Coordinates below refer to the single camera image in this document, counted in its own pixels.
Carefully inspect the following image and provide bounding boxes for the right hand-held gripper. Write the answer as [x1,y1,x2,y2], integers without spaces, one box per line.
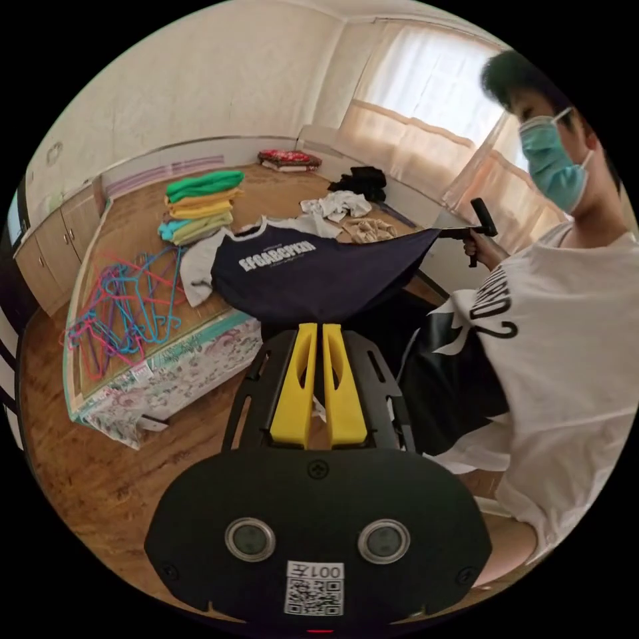
[439,226,483,269]

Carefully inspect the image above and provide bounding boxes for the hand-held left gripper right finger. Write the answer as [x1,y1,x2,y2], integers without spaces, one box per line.
[322,323,369,449]

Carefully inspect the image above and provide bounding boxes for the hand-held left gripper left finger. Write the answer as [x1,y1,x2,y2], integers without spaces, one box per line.
[269,323,318,449]

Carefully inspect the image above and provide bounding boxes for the black short sleeve shirt with print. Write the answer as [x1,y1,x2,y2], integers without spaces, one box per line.
[179,216,443,323]

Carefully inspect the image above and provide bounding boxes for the person's right forearm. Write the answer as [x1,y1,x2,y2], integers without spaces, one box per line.
[487,242,515,273]

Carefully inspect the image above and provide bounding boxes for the person's right hand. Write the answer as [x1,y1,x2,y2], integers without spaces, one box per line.
[463,233,496,263]

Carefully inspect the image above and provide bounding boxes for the person's body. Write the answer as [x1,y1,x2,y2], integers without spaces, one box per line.
[398,49,631,586]

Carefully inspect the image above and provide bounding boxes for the pile of unfolded clothes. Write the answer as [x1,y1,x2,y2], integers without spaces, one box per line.
[299,166,400,246]

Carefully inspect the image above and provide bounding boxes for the pale sheer curtain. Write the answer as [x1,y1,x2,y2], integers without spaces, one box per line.
[339,19,570,226]

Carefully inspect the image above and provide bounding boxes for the heap of colourful clothes hangers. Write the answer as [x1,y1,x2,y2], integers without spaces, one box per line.
[59,247,188,380]

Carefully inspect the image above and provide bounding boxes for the red patterned cushion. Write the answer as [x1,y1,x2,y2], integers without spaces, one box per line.
[257,148,323,174]

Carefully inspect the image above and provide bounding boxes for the pile of folded colourful clothes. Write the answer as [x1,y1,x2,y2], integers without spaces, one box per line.
[158,169,246,246]

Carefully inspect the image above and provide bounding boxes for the bed with woven mat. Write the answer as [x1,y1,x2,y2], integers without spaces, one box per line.
[62,162,450,450]

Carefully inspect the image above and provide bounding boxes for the wooden cupboard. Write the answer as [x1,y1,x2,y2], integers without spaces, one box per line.
[12,174,108,316]

